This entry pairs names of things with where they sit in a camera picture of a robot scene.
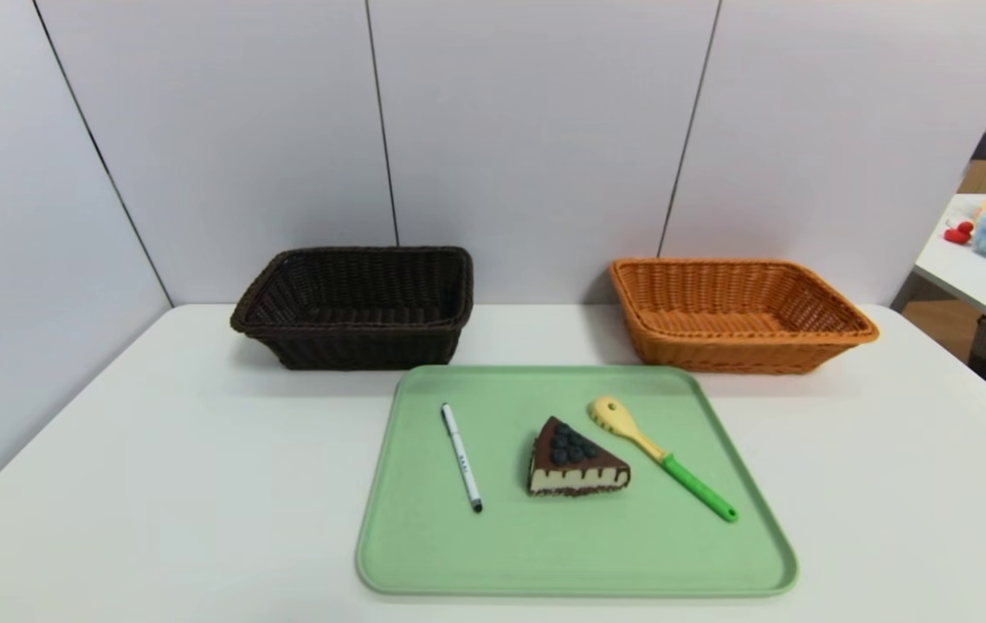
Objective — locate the light green plastic tray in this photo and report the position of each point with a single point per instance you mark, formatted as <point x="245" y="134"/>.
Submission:
<point x="562" y="545"/>

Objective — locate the dark brown wicker basket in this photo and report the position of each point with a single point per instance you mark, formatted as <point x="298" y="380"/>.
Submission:
<point x="389" y="294"/>

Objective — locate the white marker pen black cap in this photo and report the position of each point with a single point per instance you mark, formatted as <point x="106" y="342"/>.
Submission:
<point x="461" y="456"/>

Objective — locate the small red toy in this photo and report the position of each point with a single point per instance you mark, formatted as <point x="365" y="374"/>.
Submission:
<point x="960" y="232"/>

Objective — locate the orange wicker basket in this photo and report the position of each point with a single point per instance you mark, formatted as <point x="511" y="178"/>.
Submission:
<point x="718" y="346"/>

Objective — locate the chocolate blueberry cake slice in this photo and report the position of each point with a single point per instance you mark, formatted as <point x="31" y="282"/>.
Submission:
<point x="575" y="472"/>

